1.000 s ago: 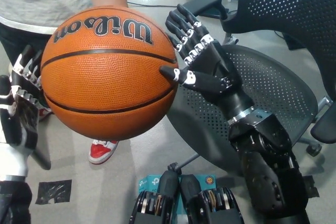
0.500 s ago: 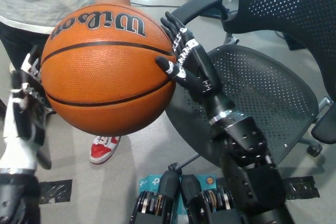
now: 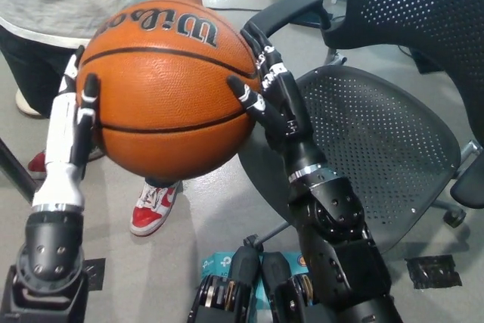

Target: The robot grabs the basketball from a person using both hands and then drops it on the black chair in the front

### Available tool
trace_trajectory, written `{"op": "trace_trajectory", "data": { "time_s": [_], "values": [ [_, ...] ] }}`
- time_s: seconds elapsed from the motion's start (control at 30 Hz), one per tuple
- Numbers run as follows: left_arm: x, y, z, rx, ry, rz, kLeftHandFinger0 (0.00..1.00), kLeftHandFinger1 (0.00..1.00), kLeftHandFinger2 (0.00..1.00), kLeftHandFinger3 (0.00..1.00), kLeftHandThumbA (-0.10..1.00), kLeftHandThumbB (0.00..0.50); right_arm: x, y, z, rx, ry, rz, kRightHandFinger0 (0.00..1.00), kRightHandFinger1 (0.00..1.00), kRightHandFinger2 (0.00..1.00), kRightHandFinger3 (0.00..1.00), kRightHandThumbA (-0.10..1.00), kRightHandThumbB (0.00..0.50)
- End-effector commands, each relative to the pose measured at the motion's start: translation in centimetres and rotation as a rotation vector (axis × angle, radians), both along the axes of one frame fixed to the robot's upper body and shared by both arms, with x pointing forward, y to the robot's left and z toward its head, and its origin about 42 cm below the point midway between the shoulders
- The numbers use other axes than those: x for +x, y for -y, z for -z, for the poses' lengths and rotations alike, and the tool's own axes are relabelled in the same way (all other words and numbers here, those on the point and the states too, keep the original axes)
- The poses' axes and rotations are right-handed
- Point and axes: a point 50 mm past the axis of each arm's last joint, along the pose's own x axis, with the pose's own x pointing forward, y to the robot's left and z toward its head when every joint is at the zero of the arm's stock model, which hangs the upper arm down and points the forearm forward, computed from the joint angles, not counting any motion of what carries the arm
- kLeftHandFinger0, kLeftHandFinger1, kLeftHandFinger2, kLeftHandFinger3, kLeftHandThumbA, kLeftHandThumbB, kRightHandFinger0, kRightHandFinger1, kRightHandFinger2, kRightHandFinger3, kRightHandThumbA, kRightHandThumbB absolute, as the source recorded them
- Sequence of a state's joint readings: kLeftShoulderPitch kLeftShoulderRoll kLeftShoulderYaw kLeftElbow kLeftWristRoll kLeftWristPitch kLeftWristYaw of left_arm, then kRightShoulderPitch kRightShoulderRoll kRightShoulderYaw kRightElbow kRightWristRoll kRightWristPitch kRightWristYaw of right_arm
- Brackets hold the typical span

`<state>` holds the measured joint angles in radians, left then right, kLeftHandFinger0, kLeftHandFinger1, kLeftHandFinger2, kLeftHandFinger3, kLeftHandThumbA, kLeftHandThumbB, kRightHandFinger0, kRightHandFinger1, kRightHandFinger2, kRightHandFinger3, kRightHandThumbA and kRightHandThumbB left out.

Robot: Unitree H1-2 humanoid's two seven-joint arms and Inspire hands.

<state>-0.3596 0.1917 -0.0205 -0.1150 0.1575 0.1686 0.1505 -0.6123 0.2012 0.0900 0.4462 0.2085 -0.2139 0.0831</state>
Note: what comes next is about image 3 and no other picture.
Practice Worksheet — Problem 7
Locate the orange Wilson basketball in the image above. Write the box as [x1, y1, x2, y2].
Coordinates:
[75, 0, 262, 182]

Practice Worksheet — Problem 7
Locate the red and white sneaker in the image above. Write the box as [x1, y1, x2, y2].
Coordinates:
[26, 144, 105, 180]
[130, 181, 181, 237]

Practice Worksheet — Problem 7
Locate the black pole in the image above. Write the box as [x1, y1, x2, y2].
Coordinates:
[0, 139, 42, 203]

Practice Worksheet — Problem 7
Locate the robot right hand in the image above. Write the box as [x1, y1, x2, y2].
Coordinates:
[226, 22, 330, 185]

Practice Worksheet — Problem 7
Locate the black perforated office chair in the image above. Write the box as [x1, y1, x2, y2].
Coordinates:
[237, 0, 484, 258]

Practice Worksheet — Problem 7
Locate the teal TP-Link box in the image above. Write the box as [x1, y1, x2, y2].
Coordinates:
[200, 250, 309, 323]

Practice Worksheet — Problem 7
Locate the black floor tape patch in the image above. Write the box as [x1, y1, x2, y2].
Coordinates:
[83, 258, 107, 292]
[405, 254, 463, 290]

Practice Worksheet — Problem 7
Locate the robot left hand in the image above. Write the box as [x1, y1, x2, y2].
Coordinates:
[31, 45, 102, 213]

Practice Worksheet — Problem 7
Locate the white shoe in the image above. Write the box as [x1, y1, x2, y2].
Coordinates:
[14, 88, 48, 120]

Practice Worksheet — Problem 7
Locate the dark flat floor plate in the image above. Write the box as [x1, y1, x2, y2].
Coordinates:
[302, 11, 334, 29]

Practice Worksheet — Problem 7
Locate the black floor box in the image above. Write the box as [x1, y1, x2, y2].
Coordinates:
[411, 50, 442, 74]

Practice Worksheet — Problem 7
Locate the black floor cable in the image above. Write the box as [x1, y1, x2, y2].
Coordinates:
[207, 6, 262, 13]

